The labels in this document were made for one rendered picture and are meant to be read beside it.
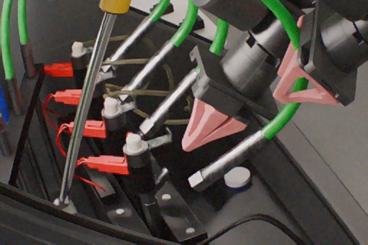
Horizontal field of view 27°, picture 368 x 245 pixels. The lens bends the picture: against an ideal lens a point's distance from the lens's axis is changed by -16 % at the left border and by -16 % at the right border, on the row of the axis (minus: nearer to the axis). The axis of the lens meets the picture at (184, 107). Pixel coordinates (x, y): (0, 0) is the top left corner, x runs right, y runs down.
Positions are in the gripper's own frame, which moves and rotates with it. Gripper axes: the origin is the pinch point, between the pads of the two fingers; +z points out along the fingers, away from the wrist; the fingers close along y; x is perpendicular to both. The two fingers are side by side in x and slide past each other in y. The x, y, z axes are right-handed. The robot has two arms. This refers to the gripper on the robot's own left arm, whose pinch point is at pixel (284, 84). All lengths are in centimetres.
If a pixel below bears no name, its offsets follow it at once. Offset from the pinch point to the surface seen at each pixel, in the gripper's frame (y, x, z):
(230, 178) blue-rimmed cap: -18.2, 19.7, 40.0
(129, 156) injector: 1.9, -4.3, 21.1
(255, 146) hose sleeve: 3.9, 1.7, 5.7
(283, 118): 2.2, 1.8, 1.8
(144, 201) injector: 3.0, 1.3, 25.7
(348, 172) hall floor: -96, 102, 104
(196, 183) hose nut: 6.5, 0.1, 12.5
